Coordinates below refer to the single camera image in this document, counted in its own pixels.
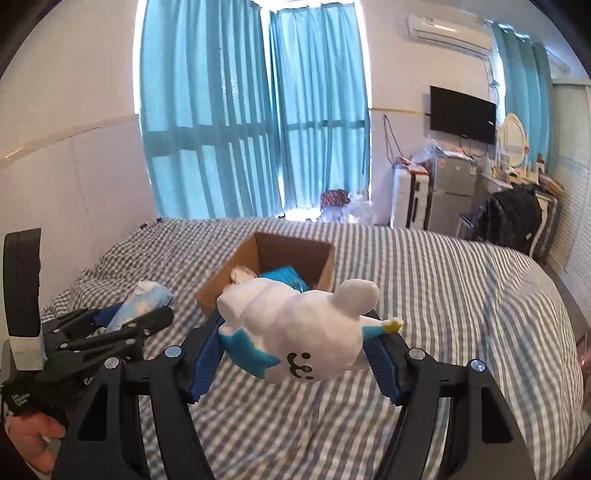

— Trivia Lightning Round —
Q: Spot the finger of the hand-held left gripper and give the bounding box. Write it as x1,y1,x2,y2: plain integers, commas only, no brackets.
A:
58,306,175,367
44,304,126,337

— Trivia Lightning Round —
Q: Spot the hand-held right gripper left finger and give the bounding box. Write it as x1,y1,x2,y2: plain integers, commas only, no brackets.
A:
51,314,228,480

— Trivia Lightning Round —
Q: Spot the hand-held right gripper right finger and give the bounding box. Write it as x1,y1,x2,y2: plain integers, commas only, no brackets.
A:
364,310,536,480

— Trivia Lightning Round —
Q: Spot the blue white tissue packet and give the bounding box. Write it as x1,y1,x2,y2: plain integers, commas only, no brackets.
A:
108,281,175,332

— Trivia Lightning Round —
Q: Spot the white plush toy blue star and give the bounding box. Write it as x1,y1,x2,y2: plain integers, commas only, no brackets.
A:
217,278,405,385

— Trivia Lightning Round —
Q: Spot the white cloth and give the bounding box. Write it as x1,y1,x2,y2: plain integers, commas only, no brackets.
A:
229,265,258,285

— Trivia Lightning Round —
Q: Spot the teal plastic packet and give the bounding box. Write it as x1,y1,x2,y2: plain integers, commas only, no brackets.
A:
259,265,308,294

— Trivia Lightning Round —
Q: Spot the brown cardboard box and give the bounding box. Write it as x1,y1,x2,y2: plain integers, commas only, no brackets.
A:
196,232,337,320

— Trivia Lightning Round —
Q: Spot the person's left hand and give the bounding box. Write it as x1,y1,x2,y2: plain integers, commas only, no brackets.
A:
6,410,68,475

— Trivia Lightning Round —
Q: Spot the grey checkered blanket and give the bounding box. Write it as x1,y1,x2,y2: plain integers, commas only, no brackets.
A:
39,217,583,480

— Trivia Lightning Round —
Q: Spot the white plastic bag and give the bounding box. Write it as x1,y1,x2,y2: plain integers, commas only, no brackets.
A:
323,194,376,225

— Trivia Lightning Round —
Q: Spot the white suitcase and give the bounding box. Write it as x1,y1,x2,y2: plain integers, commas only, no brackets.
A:
391,164,433,230

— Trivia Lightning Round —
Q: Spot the patterned dark bag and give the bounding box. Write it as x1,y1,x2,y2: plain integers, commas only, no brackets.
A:
321,189,352,211

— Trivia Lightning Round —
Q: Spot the silver fridge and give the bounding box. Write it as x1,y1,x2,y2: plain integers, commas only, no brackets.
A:
427,152,482,232

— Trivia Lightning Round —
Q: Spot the black jacket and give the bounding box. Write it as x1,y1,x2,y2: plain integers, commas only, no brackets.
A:
475,185,544,256

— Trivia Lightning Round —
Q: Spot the clear plastic bag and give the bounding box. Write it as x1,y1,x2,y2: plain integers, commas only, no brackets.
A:
410,142,445,170

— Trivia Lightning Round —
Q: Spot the grey checkered suitcase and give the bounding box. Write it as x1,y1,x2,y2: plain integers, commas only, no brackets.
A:
539,191,565,262

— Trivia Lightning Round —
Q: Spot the wide teal curtain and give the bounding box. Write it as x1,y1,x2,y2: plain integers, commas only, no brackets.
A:
139,0,283,220

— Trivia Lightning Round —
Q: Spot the white oval mirror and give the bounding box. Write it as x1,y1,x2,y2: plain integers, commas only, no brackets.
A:
497,113,528,168

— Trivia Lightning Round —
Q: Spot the white louvered wardrobe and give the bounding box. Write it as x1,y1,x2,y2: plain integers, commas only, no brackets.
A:
549,78,591,288

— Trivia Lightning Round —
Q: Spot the narrow teal curtain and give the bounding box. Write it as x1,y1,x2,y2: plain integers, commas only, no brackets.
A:
270,2,373,212

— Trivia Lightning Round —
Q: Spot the short teal curtain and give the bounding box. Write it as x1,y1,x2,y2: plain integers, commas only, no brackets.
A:
491,21,553,170

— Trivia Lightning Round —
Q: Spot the white air conditioner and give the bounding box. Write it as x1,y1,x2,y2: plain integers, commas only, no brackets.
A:
406,14,494,59

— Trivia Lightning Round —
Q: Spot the black wall cable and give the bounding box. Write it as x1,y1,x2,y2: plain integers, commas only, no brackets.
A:
382,114,403,165

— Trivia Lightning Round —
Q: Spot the black wall television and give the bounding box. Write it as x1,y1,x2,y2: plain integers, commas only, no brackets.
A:
429,85,498,145

